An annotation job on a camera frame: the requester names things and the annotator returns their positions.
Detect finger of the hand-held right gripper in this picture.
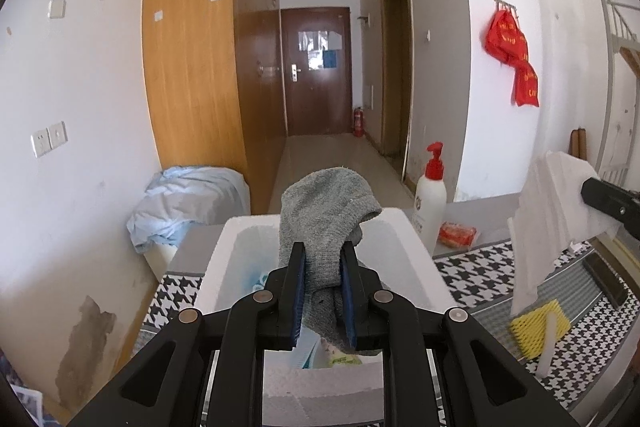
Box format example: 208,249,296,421
581,177,640,240

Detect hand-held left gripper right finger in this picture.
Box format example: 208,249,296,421
340,244,581,427

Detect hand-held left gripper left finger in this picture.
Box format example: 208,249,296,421
67,242,306,427

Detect white tissue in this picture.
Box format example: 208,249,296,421
507,150,621,315

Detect grey sock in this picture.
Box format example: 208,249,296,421
279,166,383,355

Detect white foam box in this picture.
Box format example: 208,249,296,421
194,208,458,427

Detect yellow foam net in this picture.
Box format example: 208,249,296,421
509,299,571,358

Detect wooden planks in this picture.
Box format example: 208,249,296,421
570,126,588,160

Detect black smartphone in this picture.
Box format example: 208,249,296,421
582,252,628,308

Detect white pump bottle red cap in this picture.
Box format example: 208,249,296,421
411,142,447,258

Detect red snack packet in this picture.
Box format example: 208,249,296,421
439,222,478,249

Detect houndstooth blanket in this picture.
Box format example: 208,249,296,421
132,194,640,427

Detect white bin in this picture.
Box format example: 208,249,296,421
145,187,251,280

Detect metal bunk bed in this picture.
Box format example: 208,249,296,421
595,0,640,188

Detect light blue cloth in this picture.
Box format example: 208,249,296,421
126,165,251,254

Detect white foam piece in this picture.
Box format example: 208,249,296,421
537,307,563,376

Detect red hanging bags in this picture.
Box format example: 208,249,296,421
482,7,541,108

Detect dark brown door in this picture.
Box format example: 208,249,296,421
280,6,352,138

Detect white door notice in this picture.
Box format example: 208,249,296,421
298,28,343,52

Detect wooden wardrobe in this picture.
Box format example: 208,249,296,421
142,0,281,215

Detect printed papers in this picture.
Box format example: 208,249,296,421
0,352,46,427

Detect wooden side door frame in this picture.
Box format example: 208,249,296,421
381,0,413,182

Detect white wall socket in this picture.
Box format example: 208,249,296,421
31,129,51,158

